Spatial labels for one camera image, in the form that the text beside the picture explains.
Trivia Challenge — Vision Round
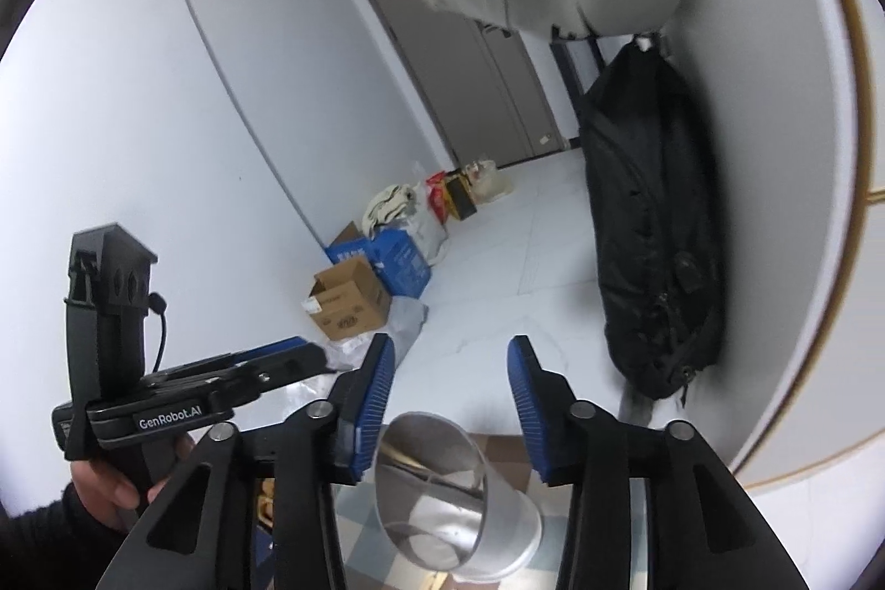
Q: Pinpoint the white plastic bag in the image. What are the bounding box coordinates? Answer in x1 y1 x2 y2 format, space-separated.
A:
408 182 452 268
465 159 514 204

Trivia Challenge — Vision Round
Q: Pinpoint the blue cardboard box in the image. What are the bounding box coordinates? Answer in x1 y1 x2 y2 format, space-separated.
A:
325 222 434 298

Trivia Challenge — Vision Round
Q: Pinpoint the person's left forearm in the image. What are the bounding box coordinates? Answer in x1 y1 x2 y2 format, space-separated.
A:
0 483 134 590

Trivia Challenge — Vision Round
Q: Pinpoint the brown cardboard box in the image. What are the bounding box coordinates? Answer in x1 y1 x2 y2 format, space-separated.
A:
300 254 392 343

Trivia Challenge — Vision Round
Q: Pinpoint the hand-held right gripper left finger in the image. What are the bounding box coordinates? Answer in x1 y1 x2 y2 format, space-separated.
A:
93 333 397 590

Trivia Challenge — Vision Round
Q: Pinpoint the beige folded cloth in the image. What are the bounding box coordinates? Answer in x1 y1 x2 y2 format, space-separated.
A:
364 184 417 238

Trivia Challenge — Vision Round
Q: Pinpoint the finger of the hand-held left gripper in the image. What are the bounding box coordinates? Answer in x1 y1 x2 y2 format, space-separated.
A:
207 343 330 420
231 336 310 368

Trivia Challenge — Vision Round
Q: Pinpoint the white wardrobe with wood trim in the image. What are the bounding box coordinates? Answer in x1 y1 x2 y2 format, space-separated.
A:
722 0 885 494

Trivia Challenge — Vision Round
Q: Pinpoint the black and yellow bag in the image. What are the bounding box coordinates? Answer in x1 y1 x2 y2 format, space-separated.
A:
444 170 480 222

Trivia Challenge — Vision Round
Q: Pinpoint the person's left hand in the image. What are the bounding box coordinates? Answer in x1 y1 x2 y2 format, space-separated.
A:
69 434 196 530

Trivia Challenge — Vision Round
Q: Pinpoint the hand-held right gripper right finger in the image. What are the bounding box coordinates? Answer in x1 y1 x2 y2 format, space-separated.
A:
507 334 810 590

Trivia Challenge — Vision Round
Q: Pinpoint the red bag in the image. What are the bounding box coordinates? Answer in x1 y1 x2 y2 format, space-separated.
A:
426 171 452 219

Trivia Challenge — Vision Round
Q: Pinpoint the black door frame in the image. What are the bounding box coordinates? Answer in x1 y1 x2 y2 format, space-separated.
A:
549 27 604 150

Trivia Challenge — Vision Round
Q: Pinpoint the white divided utensil holder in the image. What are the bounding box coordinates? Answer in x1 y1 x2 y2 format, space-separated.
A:
373 412 544 584

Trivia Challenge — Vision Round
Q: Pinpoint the black backpack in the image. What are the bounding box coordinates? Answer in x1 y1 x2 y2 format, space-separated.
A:
578 40 727 410

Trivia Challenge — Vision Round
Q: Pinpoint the grey door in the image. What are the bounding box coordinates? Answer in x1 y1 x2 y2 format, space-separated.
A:
346 0 566 171

